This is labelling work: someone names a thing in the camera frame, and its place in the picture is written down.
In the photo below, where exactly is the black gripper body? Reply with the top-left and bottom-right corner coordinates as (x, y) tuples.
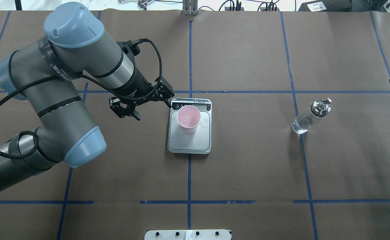
(113, 68), (164, 108)

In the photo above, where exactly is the pink plastic cup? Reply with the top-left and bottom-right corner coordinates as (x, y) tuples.
(176, 105), (201, 133)

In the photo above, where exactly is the glass sauce bottle metal cap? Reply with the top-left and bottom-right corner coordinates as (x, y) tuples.
(291, 98), (333, 135)

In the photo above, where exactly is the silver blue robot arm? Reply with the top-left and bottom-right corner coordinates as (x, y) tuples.
(0, 2), (174, 192)

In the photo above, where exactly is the silver digital kitchen scale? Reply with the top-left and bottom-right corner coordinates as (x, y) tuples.
(167, 98), (212, 154)

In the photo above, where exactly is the black box white label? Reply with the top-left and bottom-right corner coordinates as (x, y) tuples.
(297, 0), (352, 12)

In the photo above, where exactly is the aluminium frame post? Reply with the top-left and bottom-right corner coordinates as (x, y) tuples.
(182, 0), (199, 16)

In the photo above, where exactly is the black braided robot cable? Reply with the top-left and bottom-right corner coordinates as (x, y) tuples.
(0, 38), (162, 160)

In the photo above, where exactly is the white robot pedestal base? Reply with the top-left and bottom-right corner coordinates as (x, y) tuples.
(144, 229), (233, 240)

